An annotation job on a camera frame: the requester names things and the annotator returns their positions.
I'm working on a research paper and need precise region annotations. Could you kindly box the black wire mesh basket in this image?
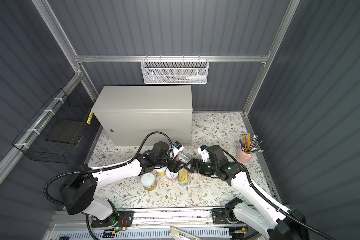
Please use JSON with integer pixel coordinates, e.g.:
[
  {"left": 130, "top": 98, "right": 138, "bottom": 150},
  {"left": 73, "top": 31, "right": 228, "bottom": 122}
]
[{"left": 12, "top": 89, "right": 100, "bottom": 164}]

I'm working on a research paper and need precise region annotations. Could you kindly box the yellow can pull tab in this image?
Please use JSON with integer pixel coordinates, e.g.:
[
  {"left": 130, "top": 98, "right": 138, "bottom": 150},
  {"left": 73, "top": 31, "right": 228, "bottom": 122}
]
[{"left": 155, "top": 167, "right": 167, "bottom": 177}]

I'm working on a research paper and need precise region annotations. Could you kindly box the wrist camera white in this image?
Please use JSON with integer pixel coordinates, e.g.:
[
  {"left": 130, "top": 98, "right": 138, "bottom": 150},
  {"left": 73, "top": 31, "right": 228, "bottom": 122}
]
[
  {"left": 172, "top": 141, "right": 184, "bottom": 159},
  {"left": 198, "top": 145, "right": 210, "bottom": 163}
]

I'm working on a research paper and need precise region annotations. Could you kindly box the pencils bundle in cup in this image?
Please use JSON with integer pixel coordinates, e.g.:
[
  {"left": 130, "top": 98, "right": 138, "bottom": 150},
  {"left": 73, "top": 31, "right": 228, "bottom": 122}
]
[{"left": 239, "top": 134, "right": 264, "bottom": 154}]

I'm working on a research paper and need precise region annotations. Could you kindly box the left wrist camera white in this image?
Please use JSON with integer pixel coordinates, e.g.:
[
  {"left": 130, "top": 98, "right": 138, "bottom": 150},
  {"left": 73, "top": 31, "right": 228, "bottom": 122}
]
[{"left": 172, "top": 141, "right": 184, "bottom": 159}]

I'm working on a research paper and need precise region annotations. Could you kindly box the pink can pull tab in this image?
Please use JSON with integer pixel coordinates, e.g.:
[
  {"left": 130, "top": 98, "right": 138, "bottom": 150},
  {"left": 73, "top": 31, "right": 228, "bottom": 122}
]
[{"left": 166, "top": 169, "right": 179, "bottom": 181}]

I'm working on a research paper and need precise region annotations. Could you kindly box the teal can pull tab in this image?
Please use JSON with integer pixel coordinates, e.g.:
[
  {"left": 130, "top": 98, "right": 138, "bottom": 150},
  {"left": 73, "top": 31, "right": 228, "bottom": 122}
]
[{"left": 177, "top": 153, "right": 190, "bottom": 164}]

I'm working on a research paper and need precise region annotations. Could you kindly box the black pad in basket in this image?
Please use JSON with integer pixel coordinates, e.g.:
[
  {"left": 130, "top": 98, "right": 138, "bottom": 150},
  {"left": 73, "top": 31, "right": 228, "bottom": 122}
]
[{"left": 45, "top": 119, "right": 82, "bottom": 145}]

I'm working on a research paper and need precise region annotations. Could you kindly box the gold rectangular tin can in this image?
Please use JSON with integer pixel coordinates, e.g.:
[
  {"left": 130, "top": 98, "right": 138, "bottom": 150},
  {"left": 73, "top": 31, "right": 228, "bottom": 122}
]
[{"left": 178, "top": 169, "right": 188, "bottom": 186}]

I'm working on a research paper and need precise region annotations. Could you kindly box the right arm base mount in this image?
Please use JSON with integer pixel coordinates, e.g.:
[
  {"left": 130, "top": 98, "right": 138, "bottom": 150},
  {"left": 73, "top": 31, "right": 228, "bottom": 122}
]
[{"left": 210, "top": 198, "right": 246, "bottom": 225}]

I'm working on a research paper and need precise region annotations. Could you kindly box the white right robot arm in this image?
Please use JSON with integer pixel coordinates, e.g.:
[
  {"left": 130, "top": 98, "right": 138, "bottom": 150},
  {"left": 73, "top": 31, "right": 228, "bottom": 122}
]
[{"left": 186, "top": 145, "right": 333, "bottom": 240}]

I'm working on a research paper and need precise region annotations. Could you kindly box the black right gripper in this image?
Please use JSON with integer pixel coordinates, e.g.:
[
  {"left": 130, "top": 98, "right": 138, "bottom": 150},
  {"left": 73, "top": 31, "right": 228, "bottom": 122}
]
[{"left": 184, "top": 157, "right": 218, "bottom": 175}]

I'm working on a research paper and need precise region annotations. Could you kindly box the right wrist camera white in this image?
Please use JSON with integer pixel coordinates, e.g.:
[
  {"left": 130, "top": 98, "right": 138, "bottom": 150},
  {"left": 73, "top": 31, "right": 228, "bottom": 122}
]
[{"left": 198, "top": 145, "right": 210, "bottom": 163}]

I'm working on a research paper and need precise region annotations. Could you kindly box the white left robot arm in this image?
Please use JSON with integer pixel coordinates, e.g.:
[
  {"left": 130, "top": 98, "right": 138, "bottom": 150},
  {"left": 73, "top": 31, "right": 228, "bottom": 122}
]
[{"left": 43, "top": 139, "right": 184, "bottom": 220}]

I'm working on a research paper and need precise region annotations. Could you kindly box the pink pencil cup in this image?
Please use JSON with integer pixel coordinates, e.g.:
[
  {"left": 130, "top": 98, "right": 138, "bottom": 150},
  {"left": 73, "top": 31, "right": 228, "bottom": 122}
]
[{"left": 236, "top": 147, "right": 254, "bottom": 164}]

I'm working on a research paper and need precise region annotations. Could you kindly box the grey metal cabinet box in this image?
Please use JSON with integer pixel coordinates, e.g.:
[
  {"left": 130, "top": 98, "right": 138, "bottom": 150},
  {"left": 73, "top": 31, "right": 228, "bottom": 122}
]
[{"left": 92, "top": 85, "right": 193, "bottom": 146}]

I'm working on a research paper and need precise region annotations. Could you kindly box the white wire mesh basket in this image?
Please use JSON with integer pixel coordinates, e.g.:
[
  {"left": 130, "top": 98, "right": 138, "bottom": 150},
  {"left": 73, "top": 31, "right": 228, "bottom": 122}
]
[{"left": 141, "top": 59, "right": 210, "bottom": 85}]

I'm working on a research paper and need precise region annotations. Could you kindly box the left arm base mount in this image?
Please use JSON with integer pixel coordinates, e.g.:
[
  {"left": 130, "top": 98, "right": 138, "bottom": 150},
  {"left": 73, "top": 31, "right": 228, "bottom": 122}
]
[{"left": 91, "top": 211, "right": 135, "bottom": 230}]

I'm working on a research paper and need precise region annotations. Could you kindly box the green orange can plastic lid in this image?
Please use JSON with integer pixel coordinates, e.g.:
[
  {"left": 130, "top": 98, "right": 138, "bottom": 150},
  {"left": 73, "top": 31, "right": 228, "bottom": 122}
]
[{"left": 141, "top": 173, "right": 157, "bottom": 191}]

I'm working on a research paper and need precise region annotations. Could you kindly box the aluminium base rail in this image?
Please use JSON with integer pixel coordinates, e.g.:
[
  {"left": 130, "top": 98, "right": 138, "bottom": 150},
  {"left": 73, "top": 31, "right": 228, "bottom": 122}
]
[{"left": 47, "top": 205, "right": 292, "bottom": 232}]

